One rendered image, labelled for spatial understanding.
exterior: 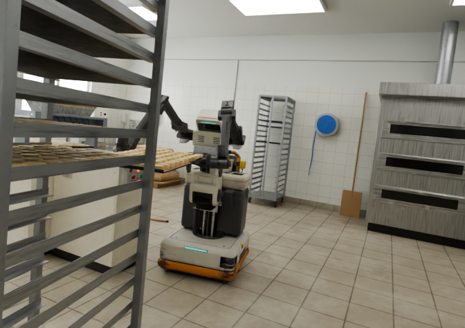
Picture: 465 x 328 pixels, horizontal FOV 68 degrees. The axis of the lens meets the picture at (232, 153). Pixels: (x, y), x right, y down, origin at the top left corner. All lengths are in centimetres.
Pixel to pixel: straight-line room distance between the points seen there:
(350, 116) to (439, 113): 155
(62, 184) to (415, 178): 414
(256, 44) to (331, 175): 278
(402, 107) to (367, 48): 157
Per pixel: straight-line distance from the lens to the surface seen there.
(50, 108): 151
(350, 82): 620
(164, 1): 131
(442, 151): 511
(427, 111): 511
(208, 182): 268
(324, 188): 620
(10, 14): 77
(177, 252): 281
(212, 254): 272
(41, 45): 86
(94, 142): 352
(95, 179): 279
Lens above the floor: 118
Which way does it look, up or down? 4 degrees down
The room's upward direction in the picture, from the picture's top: 6 degrees clockwise
